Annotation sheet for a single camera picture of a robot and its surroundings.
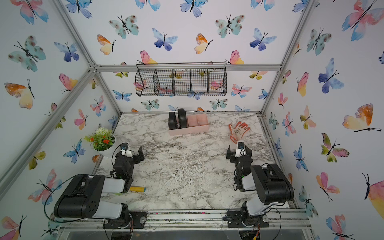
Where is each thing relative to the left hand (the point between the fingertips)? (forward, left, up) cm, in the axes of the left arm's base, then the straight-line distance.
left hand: (134, 147), depth 90 cm
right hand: (-1, -63, +1) cm, 63 cm away
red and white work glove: (+15, -67, -8) cm, 69 cm away
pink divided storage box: (+23, -37, -6) cm, 44 cm away
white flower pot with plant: (+1, +15, +7) cm, 17 cm away
